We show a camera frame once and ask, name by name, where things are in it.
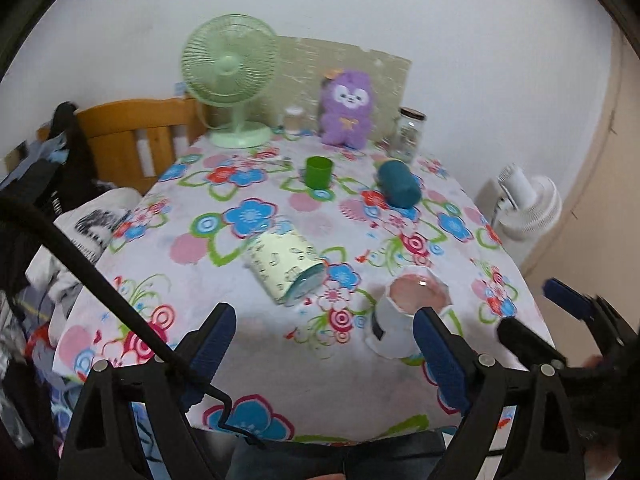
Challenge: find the beige board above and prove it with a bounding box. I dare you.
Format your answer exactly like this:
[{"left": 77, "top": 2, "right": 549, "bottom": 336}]
[{"left": 272, "top": 35, "right": 413, "bottom": 143}]

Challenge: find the purple plush toy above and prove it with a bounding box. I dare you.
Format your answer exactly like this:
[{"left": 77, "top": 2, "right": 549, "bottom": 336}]
[{"left": 319, "top": 69, "right": 373, "bottom": 150}]

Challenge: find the white floor fan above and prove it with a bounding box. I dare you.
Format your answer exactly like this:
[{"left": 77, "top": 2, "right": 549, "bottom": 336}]
[{"left": 475, "top": 162, "right": 563, "bottom": 267}]

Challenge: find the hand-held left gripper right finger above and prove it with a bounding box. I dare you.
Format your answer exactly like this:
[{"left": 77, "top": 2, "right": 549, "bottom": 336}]
[{"left": 414, "top": 306, "right": 586, "bottom": 480}]

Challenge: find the black garment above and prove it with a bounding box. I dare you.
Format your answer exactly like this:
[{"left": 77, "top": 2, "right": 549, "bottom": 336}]
[{"left": 0, "top": 102, "right": 118, "bottom": 241}]

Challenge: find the white printed cloth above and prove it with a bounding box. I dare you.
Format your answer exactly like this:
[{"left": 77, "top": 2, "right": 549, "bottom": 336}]
[{"left": 25, "top": 187, "right": 143, "bottom": 311}]

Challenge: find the green plastic cup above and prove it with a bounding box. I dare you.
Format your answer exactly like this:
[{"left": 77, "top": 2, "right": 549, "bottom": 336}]
[{"left": 305, "top": 156, "right": 333, "bottom": 189}]

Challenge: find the green desk fan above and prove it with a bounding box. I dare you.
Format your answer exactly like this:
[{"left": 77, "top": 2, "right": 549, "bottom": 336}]
[{"left": 181, "top": 14, "right": 278, "bottom": 149}]

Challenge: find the wooden chair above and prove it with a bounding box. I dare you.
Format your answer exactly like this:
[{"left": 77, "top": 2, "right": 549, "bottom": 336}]
[{"left": 37, "top": 96, "right": 211, "bottom": 196}]

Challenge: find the small white-lidded jar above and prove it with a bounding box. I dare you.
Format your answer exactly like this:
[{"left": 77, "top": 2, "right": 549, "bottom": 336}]
[{"left": 283, "top": 105, "right": 306, "bottom": 136}]

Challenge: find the floral tablecloth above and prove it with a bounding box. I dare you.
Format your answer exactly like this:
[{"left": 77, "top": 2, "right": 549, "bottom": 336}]
[{"left": 52, "top": 130, "right": 556, "bottom": 448}]

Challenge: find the pale green printed cup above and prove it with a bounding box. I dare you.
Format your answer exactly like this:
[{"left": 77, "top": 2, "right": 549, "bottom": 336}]
[{"left": 242, "top": 219, "right": 327, "bottom": 308}]

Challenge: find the white cup with pink inside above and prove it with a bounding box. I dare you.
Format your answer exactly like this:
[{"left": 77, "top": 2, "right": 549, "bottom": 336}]
[{"left": 367, "top": 266, "right": 453, "bottom": 360}]

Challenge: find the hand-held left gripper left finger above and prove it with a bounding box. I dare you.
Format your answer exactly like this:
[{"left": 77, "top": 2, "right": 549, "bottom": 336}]
[{"left": 59, "top": 303, "right": 237, "bottom": 480}]

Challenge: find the glass jar with dark lid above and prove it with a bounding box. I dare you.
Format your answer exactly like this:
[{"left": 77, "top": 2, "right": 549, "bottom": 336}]
[{"left": 391, "top": 107, "right": 427, "bottom": 163}]

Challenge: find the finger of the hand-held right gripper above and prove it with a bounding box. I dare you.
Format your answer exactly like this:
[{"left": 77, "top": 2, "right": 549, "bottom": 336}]
[
  {"left": 542, "top": 278, "right": 626, "bottom": 356},
  {"left": 496, "top": 316, "right": 568, "bottom": 369}
]

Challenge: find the teal cup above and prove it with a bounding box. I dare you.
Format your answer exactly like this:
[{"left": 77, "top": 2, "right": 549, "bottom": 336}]
[{"left": 377, "top": 159, "right": 423, "bottom": 209}]

